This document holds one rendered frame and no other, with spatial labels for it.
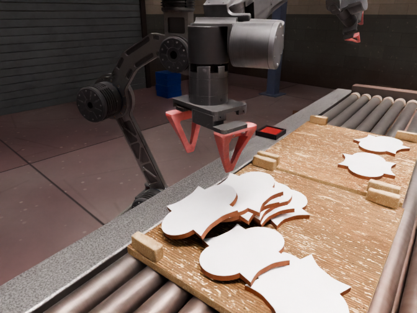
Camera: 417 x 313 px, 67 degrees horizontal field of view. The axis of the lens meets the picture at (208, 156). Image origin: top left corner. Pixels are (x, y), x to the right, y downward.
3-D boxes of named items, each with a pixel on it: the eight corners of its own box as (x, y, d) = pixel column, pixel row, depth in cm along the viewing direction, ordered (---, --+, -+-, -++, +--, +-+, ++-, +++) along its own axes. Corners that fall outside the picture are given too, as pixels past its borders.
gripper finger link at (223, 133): (222, 184, 45) (224, 120, 41) (191, 167, 50) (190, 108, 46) (255, 169, 49) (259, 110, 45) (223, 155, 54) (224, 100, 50)
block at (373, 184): (365, 192, 69) (368, 181, 68) (367, 188, 70) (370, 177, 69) (397, 201, 65) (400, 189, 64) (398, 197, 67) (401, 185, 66)
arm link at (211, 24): (198, 17, 46) (179, 17, 41) (244, 17, 44) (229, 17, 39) (198, 66, 49) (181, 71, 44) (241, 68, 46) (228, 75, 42)
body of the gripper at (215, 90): (214, 125, 43) (215, 69, 40) (171, 109, 50) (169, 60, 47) (247, 116, 47) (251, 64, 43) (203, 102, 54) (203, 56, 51)
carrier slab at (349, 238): (127, 253, 54) (126, 245, 53) (251, 167, 83) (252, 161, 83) (339, 390, 34) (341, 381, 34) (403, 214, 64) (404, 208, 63)
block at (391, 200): (364, 200, 66) (367, 189, 65) (367, 196, 67) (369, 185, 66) (396, 210, 62) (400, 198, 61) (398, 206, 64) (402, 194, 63)
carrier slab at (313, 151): (251, 165, 84) (251, 159, 83) (306, 125, 114) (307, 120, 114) (401, 209, 65) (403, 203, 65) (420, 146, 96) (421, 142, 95)
